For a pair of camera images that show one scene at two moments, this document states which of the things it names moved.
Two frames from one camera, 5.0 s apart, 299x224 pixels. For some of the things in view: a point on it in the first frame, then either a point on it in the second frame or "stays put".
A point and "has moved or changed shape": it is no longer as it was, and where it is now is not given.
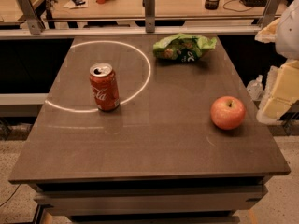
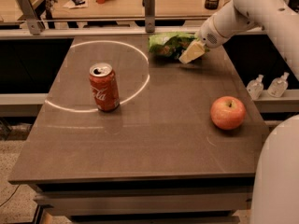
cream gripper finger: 285,91 → 209,35
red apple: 228,112 stays put
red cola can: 104,86 stays put
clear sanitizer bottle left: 255,88 stays put
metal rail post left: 24,4 stays put
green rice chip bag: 183,48 has moved or changed shape
